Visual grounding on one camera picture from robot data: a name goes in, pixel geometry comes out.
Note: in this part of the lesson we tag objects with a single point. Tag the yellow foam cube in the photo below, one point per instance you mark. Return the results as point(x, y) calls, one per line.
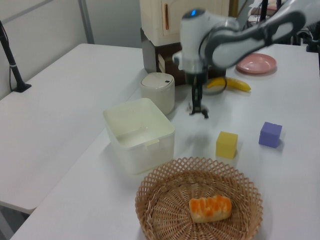
point(226, 145)

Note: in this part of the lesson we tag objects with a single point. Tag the woven wicker basket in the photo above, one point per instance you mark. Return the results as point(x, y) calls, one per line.
point(160, 212)

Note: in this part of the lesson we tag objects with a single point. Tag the orange topped toy bread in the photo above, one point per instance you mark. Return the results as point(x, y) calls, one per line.
point(210, 208)

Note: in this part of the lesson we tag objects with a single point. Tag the pink plastic plate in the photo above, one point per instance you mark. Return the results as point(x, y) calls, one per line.
point(257, 63)

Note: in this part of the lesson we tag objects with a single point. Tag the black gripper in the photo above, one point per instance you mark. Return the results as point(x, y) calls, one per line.
point(197, 78)

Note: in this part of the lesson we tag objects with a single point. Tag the black and white panda toy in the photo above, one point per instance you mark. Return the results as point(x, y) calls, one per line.
point(205, 113)

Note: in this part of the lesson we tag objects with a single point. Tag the purple foam cube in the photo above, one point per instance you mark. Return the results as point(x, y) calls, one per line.
point(270, 135)

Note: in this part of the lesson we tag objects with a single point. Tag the wooden drawer with dark front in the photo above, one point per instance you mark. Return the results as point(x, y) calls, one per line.
point(148, 55)

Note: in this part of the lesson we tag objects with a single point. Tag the black camera stand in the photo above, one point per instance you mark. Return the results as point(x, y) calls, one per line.
point(313, 45)
point(12, 62)

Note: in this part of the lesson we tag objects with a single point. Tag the dark wood drawer cabinet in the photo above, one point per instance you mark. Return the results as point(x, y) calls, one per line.
point(175, 77)

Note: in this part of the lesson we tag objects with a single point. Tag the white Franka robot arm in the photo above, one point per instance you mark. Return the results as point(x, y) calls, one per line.
point(225, 50)

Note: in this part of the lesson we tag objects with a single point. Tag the cream plastic cabinet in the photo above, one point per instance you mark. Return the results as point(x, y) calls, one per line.
point(155, 22)

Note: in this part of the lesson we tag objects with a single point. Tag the yellow toy banana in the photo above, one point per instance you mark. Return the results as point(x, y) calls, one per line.
point(237, 83)

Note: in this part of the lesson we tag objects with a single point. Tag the copper latch on cream box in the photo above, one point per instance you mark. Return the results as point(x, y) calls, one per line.
point(166, 17)

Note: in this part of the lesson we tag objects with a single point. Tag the open white plastic bin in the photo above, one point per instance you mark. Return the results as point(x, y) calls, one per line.
point(140, 155)

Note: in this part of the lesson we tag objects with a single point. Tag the small beige lidded trash can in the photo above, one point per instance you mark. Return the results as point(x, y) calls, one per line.
point(157, 95)

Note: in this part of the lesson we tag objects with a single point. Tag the grey metal frame post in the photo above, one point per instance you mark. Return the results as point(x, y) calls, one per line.
point(86, 22)

